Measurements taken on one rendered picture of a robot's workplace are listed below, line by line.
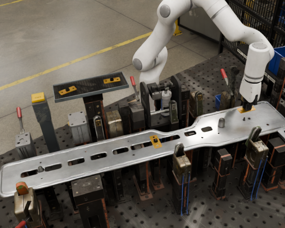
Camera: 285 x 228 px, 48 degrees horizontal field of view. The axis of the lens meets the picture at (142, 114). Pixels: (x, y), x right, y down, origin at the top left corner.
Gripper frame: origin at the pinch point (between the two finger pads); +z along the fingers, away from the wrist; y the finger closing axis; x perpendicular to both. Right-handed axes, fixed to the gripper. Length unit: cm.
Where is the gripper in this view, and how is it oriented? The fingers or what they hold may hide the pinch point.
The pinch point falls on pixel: (247, 105)
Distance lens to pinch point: 160.8
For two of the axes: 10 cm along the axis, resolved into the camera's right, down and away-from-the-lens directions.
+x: 9.6, -2.2, 2.0
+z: 0.5, 7.7, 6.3
